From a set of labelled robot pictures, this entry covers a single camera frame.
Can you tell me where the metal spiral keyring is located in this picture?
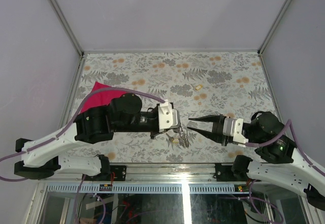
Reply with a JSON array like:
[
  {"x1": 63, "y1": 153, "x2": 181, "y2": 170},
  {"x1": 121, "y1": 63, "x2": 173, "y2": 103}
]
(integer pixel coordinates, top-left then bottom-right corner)
[{"x1": 178, "y1": 127, "x2": 189, "y2": 148}]

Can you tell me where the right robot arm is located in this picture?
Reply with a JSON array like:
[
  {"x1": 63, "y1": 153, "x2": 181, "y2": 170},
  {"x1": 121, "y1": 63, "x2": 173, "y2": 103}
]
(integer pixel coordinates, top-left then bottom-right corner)
[{"x1": 195, "y1": 111, "x2": 324, "y2": 210}]

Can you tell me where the pink folded cloth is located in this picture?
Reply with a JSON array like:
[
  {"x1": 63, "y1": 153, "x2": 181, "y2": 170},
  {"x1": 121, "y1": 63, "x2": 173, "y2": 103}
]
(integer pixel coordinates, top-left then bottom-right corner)
[{"x1": 80, "y1": 90, "x2": 126, "y2": 113}]

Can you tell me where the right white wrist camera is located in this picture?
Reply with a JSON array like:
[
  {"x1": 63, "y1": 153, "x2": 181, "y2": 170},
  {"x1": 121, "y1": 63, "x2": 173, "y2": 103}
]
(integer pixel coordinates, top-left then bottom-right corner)
[{"x1": 222, "y1": 117, "x2": 248, "y2": 147}]

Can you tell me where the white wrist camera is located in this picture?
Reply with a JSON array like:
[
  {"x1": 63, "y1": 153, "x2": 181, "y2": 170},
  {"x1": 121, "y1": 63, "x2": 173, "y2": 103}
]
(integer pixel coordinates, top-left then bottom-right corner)
[
  {"x1": 222, "y1": 117, "x2": 248, "y2": 147},
  {"x1": 157, "y1": 100, "x2": 181, "y2": 133}
]

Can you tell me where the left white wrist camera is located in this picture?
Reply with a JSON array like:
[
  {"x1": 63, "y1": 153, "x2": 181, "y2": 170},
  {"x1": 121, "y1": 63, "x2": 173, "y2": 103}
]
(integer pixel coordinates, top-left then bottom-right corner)
[{"x1": 157, "y1": 100, "x2": 181, "y2": 133}]

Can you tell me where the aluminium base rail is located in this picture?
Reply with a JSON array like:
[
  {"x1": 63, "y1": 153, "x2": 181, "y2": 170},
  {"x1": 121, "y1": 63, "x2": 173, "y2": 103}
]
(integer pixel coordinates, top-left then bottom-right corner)
[{"x1": 38, "y1": 162, "x2": 254, "y2": 183}]

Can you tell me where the white slotted cable duct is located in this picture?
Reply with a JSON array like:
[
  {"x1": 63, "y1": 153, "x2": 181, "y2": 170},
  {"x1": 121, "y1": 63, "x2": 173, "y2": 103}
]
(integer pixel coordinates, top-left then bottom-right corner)
[{"x1": 47, "y1": 183, "x2": 236, "y2": 194}]

